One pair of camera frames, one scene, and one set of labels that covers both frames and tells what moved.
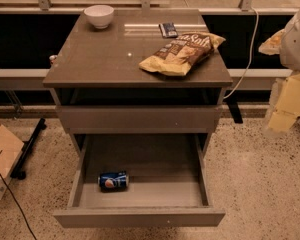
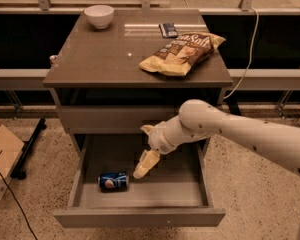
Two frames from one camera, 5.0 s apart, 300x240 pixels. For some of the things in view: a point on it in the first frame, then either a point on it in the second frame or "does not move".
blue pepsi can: [113, 181] does not move
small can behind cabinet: [52, 58] does not move
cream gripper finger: [272, 45] to [147, 128]
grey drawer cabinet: [102, 90] does not move
